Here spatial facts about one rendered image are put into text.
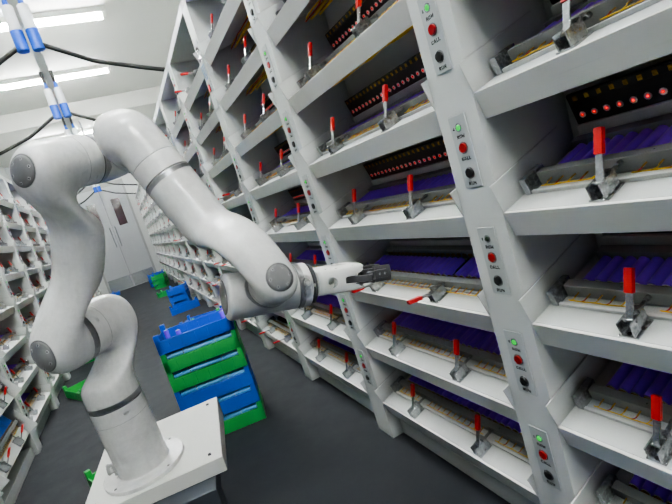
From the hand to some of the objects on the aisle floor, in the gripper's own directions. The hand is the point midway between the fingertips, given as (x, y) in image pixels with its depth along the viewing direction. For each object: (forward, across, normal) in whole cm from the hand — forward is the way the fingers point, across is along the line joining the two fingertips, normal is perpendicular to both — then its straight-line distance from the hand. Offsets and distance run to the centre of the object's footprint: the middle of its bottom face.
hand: (376, 272), depth 94 cm
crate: (-11, -115, -67) cm, 134 cm away
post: (+36, -48, -57) cm, 83 cm away
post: (+34, +22, -58) cm, 71 cm away
